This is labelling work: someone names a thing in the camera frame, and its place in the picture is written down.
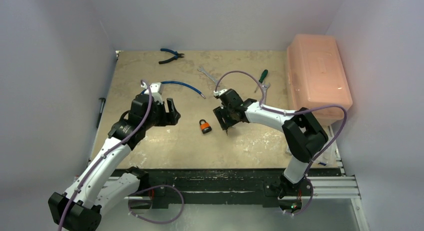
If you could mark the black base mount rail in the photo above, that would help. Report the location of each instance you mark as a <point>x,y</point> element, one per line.
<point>244,186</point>

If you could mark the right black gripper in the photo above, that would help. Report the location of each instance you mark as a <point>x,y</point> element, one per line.
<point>222,116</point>

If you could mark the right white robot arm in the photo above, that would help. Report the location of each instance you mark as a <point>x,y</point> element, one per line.
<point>304,135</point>

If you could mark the green handled screwdriver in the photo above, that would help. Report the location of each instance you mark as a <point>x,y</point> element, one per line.
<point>262,77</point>

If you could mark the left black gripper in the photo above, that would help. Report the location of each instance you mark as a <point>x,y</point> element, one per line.
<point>168,118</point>

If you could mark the orange plastic toolbox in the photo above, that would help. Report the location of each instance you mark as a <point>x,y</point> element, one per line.
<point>315,75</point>

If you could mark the black handled tool at edge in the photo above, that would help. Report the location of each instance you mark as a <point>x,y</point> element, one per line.
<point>101,109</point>

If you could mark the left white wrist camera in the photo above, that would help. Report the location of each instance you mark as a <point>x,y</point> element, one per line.
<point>155,89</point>

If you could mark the large silver wrench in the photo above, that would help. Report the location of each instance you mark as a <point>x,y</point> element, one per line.
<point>265,88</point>

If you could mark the orange black padlock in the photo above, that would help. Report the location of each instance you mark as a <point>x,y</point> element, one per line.
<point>204,126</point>

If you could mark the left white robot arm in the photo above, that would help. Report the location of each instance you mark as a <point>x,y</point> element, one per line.
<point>82,205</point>

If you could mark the clear plastic bags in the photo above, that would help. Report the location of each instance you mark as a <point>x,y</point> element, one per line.
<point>327,158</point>

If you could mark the blue cable lock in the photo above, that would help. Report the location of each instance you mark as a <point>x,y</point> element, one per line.
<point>173,82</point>

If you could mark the small silver wrench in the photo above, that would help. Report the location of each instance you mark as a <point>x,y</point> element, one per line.
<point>202,70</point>

